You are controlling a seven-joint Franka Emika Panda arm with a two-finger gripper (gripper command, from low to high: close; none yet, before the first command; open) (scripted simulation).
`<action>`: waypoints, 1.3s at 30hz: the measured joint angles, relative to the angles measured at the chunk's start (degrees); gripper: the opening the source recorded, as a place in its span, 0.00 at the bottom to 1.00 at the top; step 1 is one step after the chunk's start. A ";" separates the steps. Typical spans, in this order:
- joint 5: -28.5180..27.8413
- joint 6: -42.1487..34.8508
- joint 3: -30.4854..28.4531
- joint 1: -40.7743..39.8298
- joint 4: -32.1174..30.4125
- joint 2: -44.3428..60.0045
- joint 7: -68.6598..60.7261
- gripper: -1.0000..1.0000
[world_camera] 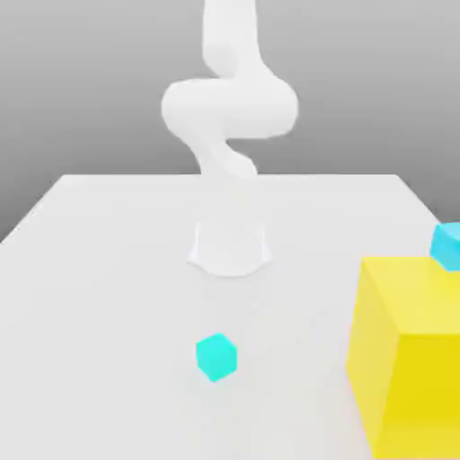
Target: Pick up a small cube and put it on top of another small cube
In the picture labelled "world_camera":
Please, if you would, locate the large yellow box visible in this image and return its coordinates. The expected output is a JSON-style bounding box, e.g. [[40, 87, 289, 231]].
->
[[345, 255, 460, 460]]

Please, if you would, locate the small turquoise cube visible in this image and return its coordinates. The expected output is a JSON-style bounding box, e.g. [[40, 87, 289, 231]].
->
[[195, 332, 239, 384]]

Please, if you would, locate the small sky blue cube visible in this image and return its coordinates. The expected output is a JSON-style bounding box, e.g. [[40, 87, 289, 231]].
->
[[429, 221, 460, 272]]

